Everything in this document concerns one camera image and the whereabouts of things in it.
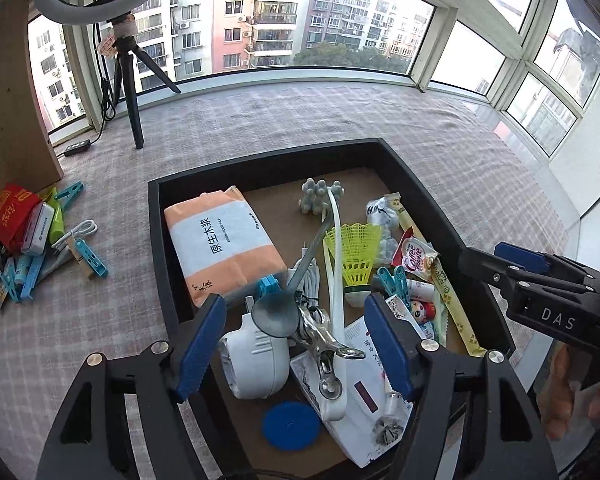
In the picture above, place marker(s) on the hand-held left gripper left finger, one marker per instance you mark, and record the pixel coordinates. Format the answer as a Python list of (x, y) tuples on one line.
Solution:
[(200, 350)]

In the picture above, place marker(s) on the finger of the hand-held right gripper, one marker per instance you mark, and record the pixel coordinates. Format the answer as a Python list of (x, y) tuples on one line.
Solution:
[(480, 265), (517, 256)]

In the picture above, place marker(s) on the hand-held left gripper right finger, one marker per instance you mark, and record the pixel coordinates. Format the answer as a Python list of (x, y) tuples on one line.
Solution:
[(387, 345)]

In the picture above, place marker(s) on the long yellow sachet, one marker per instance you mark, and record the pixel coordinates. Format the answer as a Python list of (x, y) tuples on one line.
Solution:
[(452, 305)]

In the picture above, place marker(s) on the white plug-in night light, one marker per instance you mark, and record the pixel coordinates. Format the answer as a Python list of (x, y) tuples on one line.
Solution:
[(252, 365)]

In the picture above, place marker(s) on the large metal spring clip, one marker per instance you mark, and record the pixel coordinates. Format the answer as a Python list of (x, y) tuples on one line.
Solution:
[(325, 340)]

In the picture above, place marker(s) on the small white bottle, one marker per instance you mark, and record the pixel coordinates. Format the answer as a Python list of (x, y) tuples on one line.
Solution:
[(421, 289)]

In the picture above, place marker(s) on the red white sachet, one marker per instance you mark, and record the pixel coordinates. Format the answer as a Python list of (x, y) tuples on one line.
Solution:
[(412, 257)]

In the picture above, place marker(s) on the black tray container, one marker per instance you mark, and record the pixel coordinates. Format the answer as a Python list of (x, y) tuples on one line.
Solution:
[(245, 410)]

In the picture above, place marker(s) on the grey spoon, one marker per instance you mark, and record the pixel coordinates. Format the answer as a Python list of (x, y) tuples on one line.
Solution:
[(275, 315)]

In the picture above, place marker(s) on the blue round-end clip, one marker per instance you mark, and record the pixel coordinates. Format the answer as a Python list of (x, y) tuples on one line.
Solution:
[(269, 286)]

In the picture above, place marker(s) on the yellow shuttlecock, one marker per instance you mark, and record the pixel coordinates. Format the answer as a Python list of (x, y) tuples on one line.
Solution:
[(355, 255)]

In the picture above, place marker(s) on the white printed box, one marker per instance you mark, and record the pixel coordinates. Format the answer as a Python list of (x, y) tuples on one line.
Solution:
[(350, 440)]

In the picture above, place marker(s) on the orange white tissue pack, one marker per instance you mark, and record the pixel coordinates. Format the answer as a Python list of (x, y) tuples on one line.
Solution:
[(220, 245)]

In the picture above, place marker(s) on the clear wrapper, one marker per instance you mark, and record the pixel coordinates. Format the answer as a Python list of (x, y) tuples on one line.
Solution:
[(382, 217)]

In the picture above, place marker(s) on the blue round tape measure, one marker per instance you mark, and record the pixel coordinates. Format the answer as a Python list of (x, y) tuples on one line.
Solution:
[(290, 425)]

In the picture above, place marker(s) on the white massager with grey balls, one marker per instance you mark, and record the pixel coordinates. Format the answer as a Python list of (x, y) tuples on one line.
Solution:
[(312, 197)]

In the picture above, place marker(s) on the person's right hand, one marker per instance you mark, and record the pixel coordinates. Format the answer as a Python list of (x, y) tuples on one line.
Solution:
[(562, 395)]

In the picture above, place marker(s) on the light blue clothespin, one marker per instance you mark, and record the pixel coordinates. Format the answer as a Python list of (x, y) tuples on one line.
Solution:
[(10, 280), (30, 275)]

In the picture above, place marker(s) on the green tube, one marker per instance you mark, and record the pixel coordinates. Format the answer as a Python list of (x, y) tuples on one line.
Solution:
[(56, 222)]

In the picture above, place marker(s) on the silver tin box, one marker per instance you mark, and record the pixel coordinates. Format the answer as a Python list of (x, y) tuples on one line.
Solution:
[(37, 227)]

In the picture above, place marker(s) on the red packet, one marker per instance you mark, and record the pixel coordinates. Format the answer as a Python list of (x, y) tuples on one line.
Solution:
[(10, 210)]

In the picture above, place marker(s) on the pink checked tablecloth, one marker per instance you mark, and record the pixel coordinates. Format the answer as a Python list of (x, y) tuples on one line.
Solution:
[(280, 115)]

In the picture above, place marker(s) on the black tripod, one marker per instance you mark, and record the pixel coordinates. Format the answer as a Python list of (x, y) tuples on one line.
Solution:
[(132, 105)]

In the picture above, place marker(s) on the upright wooden board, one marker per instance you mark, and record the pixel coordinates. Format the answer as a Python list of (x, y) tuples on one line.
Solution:
[(15, 125)]

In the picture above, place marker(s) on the apartment buildings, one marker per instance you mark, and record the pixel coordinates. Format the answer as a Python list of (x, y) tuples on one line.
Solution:
[(275, 15)]

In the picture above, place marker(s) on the white window frame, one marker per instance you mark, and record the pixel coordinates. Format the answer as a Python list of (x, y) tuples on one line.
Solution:
[(440, 45)]

